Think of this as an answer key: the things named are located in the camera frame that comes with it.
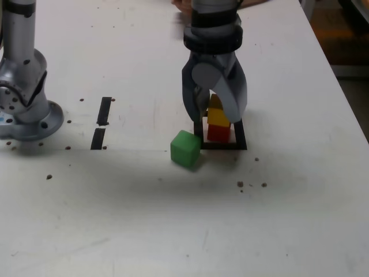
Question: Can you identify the person's hand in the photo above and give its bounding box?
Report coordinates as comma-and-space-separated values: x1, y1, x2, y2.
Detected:
172, 0, 193, 14

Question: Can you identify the black tape strip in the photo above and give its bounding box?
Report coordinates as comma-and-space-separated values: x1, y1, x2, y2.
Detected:
90, 96, 112, 151

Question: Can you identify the grey metal frame bar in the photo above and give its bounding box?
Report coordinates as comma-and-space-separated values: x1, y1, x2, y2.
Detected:
330, 63, 369, 78

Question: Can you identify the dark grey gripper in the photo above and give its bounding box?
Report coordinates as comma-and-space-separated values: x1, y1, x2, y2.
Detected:
181, 51, 248, 125

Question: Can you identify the yellow cube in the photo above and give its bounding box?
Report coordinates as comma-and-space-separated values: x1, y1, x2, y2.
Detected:
206, 93, 231, 128

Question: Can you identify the red cube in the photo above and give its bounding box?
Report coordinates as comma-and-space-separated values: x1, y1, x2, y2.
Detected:
206, 123, 231, 143

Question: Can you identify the green cube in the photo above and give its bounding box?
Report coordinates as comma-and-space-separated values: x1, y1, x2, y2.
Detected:
170, 129, 202, 173

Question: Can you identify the black tape square outline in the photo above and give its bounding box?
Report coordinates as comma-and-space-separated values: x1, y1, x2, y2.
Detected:
193, 115, 248, 151

